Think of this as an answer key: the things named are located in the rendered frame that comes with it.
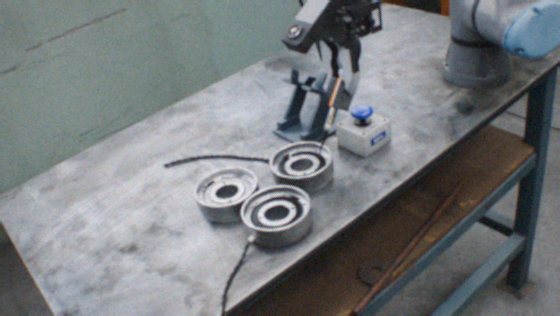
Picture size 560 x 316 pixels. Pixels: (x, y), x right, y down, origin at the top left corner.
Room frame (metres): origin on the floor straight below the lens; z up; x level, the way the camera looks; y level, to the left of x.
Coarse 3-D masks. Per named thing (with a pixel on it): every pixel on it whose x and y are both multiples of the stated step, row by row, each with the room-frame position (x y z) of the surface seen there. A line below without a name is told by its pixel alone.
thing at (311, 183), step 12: (300, 144) 0.80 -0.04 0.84; (312, 144) 0.79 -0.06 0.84; (276, 156) 0.78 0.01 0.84; (300, 156) 0.78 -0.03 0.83; (312, 156) 0.77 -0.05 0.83; (324, 156) 0.76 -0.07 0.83; (276, 168) 0.75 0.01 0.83; (288, 168) 0.75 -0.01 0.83; (300, 168) 0.77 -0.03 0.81; (312, 168) 0.73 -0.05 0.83; (324, 168) 0.71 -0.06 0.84; (276, 180) 0.73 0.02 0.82; (288, 180) 0.71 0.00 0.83; (300, 180) 0.70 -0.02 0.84; (312, 180) 0.70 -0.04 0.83; (324, 180) 0.71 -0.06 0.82; (312, 192) 0.71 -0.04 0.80
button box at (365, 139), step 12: (348, 120) 0.84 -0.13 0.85; (372, 120) 0.82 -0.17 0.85; (384, 120) 0.81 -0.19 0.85; (348, 132) 0.80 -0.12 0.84; (360, 132) 0.79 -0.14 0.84; (372, 132) 0.79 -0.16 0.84; (384, 132) 0.80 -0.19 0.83; (348, 144) 0.81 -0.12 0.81; (360, 144) 0.78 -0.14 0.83; (372, 144) 0.78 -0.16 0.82; (384, 144) 0.80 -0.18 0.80
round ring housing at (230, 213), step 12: (228, 168) 0.77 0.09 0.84; (240, 168) 0.76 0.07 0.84; (204, 180) 0.75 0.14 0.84; (216, 180) 0.76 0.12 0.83; (252, 180) 0.73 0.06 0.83; (204, 192) 0.73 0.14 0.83; (216, 192) 0.73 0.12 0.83; (228, 192) 0.74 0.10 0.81; (240, 192) 0.71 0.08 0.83; (252, 192) 0.69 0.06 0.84; (204, 204) 0.68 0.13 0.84; (228, 204) 0.67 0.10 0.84; (240, 204) 0.67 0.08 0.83; (216, 216) 0.67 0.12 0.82; (228, 216) 0.67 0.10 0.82; (240, 216) 0.67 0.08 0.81
